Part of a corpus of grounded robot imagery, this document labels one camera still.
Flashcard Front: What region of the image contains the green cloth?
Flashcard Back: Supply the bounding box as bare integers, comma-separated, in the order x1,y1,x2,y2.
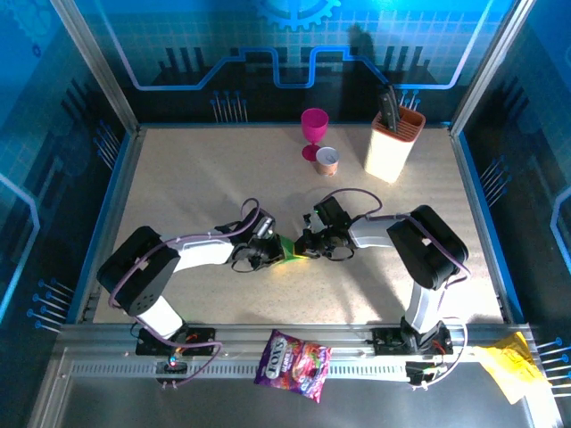
277,235,313,265

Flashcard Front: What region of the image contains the orange can with silver lid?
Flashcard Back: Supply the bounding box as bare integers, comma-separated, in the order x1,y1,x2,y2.
314,146,341,178

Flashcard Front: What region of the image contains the purple candy bag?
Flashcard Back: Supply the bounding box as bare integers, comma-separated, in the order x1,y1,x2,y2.
252,328,334,405

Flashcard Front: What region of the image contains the cream knife block orange top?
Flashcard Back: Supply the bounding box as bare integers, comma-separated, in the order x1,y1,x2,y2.
363,105,426,185

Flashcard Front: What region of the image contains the pink plastic goblet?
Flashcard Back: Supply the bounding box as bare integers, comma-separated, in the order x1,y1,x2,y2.
300,108,330,162

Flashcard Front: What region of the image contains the small circuit board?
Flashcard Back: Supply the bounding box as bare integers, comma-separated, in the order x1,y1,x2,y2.
154,356,187,375
403,359,437,387

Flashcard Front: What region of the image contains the yellow cloth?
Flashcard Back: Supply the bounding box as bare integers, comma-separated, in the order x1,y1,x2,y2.
472,330,552,406

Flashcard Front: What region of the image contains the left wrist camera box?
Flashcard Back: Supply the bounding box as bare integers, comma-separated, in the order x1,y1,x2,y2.
243,211,277,240

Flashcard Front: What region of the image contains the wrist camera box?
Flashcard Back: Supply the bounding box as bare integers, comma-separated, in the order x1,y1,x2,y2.
243,211,277,240
311,196,351,227

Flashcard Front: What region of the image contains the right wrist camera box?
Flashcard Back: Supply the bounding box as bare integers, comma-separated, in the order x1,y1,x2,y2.
311,196,351,227

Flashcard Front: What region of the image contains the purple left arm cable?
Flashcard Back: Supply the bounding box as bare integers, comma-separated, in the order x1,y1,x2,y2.
108,197,264,389

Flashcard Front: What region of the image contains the aluminium front rail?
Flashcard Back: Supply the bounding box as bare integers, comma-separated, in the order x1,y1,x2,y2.
55,321,539,358

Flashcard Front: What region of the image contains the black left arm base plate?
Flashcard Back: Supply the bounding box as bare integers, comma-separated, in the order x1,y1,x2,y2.
135,326,217,358

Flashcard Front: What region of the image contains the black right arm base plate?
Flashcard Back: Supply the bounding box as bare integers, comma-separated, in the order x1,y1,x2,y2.
369,325,455,358

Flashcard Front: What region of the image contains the slotted metal cable duct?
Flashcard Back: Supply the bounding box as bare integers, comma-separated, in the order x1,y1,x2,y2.
69,359,418,381

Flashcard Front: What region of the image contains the black handled knife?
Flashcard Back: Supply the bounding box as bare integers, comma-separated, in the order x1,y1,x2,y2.
377,84,400,134

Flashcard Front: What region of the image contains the aluminium side rail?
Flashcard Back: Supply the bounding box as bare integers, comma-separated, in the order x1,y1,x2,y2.
448,127,525,325
73,127,146,325

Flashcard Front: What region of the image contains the aluminium corner post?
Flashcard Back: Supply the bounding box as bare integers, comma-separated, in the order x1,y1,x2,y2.
47,0,145,135
447,0,540,137

